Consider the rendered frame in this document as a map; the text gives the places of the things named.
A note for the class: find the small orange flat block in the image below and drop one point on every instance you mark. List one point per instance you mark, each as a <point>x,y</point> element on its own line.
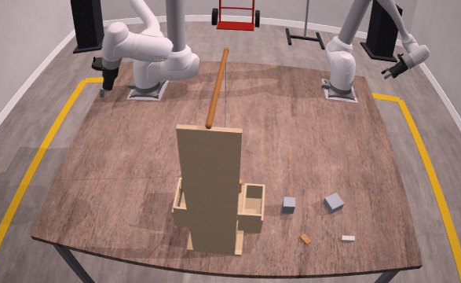
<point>305,238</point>

